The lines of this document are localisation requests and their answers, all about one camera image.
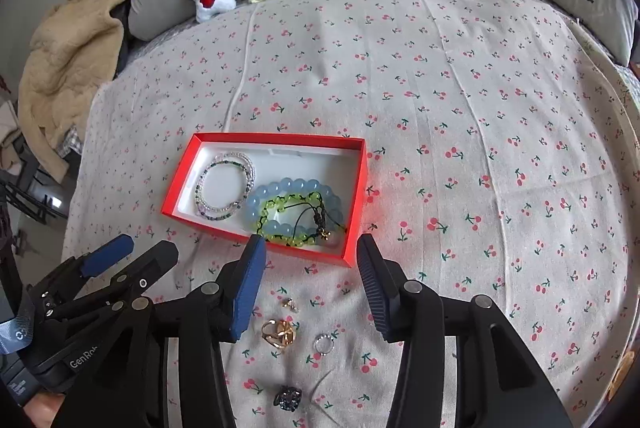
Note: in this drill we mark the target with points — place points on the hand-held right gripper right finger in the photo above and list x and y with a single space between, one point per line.
372 295

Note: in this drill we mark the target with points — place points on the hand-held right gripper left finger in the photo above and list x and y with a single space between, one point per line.
246 295

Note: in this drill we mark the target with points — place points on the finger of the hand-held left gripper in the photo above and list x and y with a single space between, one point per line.
155 260
107 254

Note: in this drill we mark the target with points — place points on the red jewelry box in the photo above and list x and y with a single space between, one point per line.
310 165

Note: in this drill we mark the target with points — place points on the person's left hand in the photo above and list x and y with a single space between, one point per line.
44 413

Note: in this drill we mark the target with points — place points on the small gold earring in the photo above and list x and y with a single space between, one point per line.
290 305

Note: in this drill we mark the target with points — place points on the black metal rack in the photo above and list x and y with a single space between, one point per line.
30 203

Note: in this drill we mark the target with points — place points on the cherry print bed sheet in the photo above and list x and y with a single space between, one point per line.
450 132

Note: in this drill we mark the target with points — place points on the beige fleece blanket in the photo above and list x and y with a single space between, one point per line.
70 52

